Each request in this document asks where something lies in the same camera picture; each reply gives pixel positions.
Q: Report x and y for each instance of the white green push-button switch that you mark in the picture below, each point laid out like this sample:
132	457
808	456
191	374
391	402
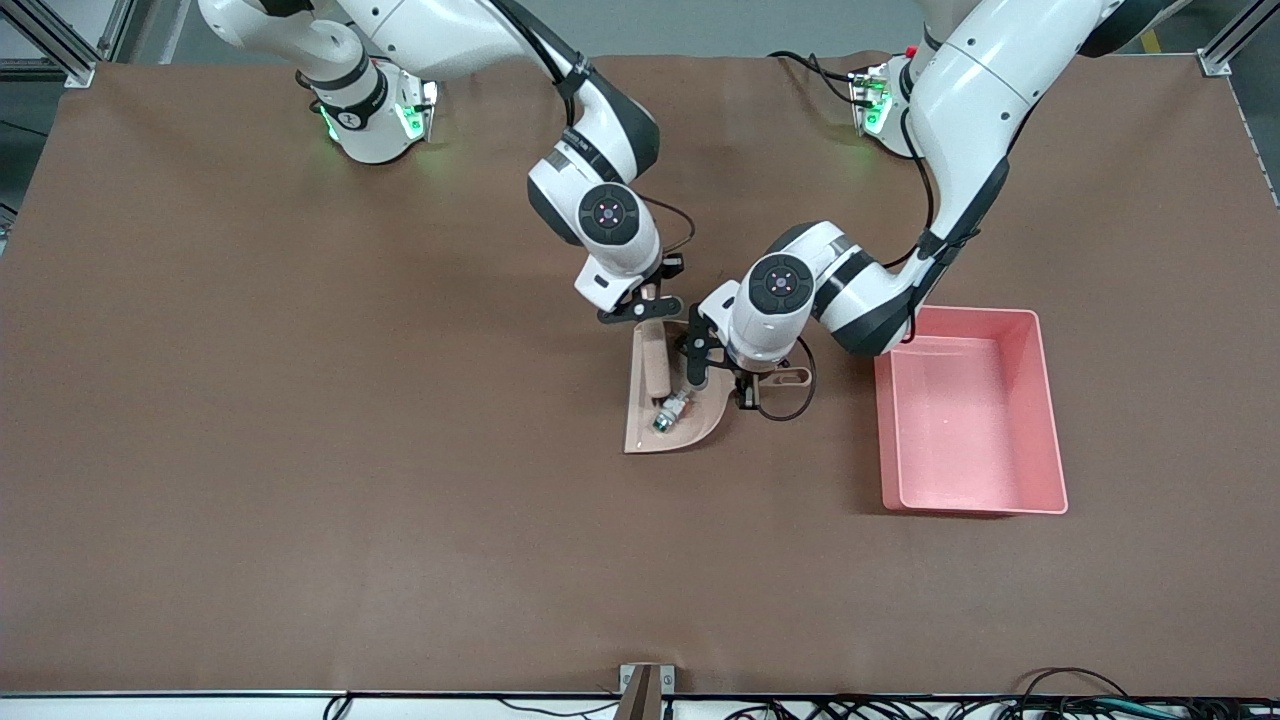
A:
672	412

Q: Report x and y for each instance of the beige brush black bristles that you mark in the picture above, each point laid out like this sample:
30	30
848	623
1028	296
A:
656	365

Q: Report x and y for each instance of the beige plastic dustpan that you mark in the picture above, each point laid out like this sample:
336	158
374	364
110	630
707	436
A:
640	420

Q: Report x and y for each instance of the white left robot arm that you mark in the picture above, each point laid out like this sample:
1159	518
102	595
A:
990	90

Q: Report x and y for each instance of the pink plastic bin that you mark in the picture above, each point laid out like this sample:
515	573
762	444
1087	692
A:
960	430

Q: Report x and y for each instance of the brown table mat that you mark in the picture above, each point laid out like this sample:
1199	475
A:
300	500

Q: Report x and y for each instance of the metal table edge bracket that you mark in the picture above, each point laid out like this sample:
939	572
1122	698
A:
668	680

